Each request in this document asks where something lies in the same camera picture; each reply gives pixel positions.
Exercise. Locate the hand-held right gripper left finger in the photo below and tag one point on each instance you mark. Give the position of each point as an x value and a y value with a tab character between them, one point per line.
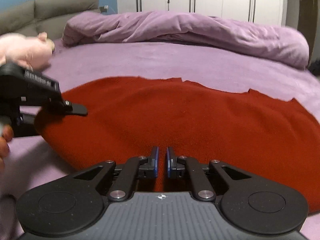
155	163

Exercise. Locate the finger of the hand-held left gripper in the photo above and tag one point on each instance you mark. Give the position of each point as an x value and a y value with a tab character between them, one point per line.
79	110

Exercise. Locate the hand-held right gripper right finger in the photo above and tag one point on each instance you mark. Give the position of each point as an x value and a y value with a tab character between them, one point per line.
170	163

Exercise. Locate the rust red knit cardigan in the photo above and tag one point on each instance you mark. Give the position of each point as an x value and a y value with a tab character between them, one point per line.
200	120

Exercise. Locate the person's left hand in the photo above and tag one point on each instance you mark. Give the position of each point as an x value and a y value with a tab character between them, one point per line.
4	145

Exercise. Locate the pink plush toy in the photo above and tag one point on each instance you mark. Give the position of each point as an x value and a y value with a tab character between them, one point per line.
27	48

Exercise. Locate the purple duvet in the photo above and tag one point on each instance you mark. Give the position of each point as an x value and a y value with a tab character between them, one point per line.
190	30

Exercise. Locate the black cloth pile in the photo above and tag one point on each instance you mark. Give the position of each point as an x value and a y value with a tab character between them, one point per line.
315	67

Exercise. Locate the white wall charger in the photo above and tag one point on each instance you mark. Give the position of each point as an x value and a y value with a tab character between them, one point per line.
104	8

